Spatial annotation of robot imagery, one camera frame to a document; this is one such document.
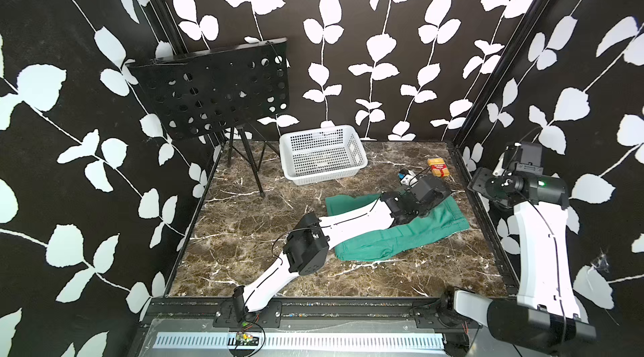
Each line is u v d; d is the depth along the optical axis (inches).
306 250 21.5
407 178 29.8
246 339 27.8
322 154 45.3
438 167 43.5
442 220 32.2
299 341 27.6
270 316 29.2
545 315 14.4
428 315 28.9
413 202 24.3
